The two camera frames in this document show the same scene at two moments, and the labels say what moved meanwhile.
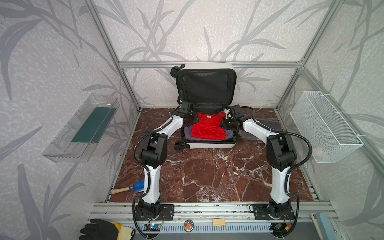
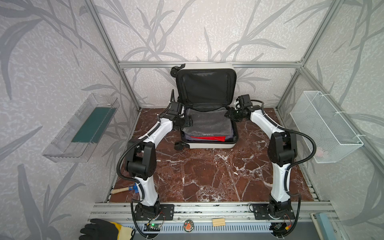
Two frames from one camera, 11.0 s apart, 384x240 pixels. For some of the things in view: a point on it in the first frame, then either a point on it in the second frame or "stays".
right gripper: (227, 122) -> (234, 114)
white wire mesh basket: (332, 138) stays
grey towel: (271, 123) -> (209, 121)
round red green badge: (188, 225) stays
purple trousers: (229, 134) stays
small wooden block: (218, 222) stays
